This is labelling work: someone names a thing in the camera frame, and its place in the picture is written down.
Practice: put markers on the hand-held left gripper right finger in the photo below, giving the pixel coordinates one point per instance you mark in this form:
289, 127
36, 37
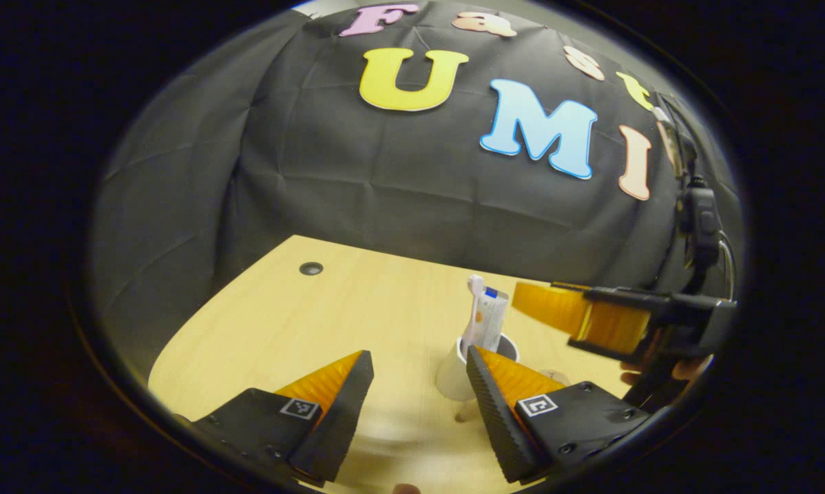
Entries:
498, 418

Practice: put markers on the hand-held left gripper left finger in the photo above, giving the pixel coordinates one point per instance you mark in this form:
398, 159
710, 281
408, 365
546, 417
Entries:
347, 405

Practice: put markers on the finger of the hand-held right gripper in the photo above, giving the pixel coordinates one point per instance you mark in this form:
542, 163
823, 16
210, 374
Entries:
549, 305
618, 329

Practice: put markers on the white toothpaste tube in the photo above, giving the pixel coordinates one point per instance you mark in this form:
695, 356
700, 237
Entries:
492, 319

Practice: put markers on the white cup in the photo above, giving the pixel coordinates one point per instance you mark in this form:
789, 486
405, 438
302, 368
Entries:
452, 377

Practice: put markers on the pale pink toothbrush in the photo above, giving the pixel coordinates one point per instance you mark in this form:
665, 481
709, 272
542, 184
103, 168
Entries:
472, 309

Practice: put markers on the light wooden desktop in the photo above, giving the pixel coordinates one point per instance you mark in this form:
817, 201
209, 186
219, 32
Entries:
357, 309

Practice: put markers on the black desk grommet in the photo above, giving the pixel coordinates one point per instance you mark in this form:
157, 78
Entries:
311, 267

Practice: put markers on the black backdrop cloth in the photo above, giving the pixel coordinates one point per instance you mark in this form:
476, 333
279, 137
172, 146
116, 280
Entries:
385, 178

